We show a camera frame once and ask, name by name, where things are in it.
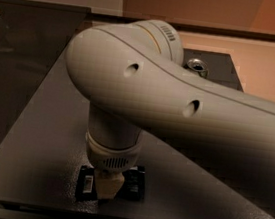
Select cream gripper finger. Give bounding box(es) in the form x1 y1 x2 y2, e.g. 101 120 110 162
94 170 124 200

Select black rxbar blueberry wrapper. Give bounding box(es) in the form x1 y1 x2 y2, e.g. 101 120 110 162
75 165 146 202

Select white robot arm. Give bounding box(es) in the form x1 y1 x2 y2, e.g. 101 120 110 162
65 20 275 218

